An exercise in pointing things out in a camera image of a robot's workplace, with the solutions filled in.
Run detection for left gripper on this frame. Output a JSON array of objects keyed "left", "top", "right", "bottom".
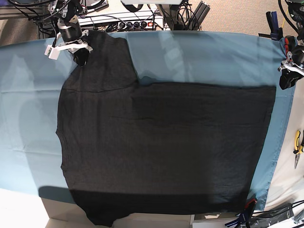
[{"left": 278, "top": 45, "right": 304, "bottom": 90}]

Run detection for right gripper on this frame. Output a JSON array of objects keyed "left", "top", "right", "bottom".
[{"left": 53, "top": 20, "right": 93, "bottom": 67}]

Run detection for dark grey T-shirt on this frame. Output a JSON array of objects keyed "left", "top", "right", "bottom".
[{"left": 57, "top": 31, "right": 276, "bottom": 227}]

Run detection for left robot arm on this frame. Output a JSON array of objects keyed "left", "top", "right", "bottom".
[{"left": 278, "top": 0, "right": 304, "bottom": 90}]

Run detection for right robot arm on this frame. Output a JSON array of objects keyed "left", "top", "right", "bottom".
[{"left": 35, "top": 0, "right": 93, "bottom": 67}]

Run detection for orange black clamp top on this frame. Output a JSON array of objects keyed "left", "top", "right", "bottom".
[{"left": 285, "top": 36, "right": 296, "bottom": 57}]

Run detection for blue black clamp top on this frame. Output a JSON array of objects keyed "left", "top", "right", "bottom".
[{"left": 266, "top": 11, "right": 283, "bottom": 41}]

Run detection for blue table cloth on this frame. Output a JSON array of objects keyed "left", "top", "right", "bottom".
[{"left": 0, "top": 31, "right": 285, "bottom": 203}]

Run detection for white power strip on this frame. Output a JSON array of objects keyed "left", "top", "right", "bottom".
[{"left": 78, "top": 12, "right": 164, "bottom": 31}]

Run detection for orange blue clamp bottom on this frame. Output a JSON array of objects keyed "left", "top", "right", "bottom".
[{"left": 225, "top": 198, "right": 257, "bottom": 228}]

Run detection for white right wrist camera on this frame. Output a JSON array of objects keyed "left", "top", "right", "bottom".
[{"left": 44, "top": 45, "right": 60, "bottom": 60}]

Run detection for yellow handled pliers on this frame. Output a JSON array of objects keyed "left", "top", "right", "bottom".
[{"left": 293, "top": 130, "right": 304, "bottom": 169}]

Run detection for black bag with cords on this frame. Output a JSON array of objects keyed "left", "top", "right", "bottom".
[{"left": 249, "top": 200, "right": 304, "bottom": 228}]

